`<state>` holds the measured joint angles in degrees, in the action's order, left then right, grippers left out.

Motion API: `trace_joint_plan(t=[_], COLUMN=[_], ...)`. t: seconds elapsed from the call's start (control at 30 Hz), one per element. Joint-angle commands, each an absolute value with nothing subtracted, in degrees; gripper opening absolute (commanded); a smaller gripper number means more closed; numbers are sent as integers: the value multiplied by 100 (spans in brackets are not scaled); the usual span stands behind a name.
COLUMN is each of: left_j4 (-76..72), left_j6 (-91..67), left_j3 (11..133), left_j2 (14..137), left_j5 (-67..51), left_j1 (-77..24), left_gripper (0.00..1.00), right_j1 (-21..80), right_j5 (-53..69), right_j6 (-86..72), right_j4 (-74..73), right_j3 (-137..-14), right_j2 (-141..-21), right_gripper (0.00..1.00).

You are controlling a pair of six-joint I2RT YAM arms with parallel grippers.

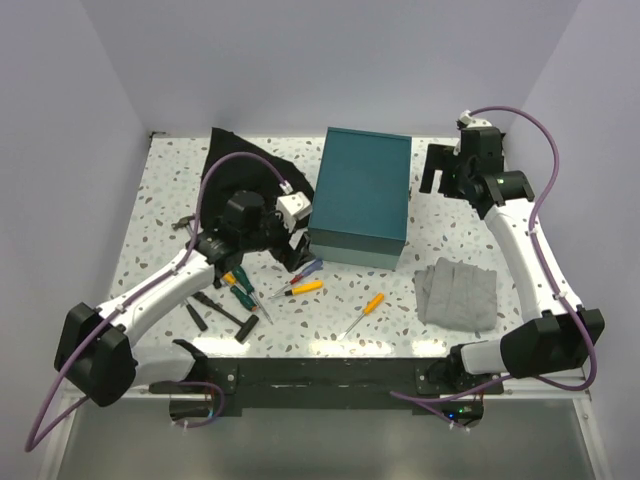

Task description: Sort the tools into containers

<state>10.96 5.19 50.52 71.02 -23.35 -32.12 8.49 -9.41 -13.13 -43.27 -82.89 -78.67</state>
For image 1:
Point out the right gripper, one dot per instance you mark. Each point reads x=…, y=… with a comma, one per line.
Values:
x=440, y=157

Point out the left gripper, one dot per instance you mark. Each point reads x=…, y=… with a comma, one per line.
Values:
x=292, y=257

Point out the blue red screwdriver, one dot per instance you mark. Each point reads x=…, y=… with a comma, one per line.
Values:
x=313, y=267

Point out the orange screwdriver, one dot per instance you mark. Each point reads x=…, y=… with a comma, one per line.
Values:
x=369, y=308
x=229, y=279
x=297, y=289

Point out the green screwdriver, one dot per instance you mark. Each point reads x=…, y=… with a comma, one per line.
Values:
x=245, y=300
x=242, y=278

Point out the teal metal box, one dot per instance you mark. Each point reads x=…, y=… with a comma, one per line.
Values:
x=361, y=198

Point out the black T-handle tool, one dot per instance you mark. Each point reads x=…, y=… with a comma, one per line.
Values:
x=245, y=327

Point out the small claw hammer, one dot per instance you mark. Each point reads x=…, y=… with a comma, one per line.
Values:
x=184, y=223

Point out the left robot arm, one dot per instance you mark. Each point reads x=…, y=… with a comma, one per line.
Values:
x=98, y=351

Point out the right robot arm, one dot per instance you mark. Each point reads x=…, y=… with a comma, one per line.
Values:
x=558, y=332

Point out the black cloth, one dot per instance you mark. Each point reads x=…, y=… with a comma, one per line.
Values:
x=243, y=173

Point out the grey folded cloth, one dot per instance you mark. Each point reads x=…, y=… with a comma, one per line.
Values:
x=456, y=296

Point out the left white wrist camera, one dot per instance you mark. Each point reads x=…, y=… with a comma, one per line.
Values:
x=294, y=207

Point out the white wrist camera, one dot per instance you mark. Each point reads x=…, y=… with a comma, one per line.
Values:
x=467, y=120
x=294, y=207

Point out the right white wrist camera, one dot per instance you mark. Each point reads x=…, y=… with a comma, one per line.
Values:
x=467, y=120

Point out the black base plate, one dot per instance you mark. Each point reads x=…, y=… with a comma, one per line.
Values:
x=314, y=384

